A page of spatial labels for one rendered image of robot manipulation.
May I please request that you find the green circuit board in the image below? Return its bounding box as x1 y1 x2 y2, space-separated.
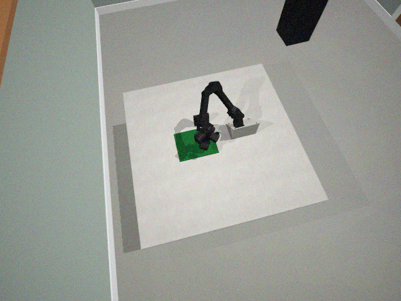
174 129 219 162

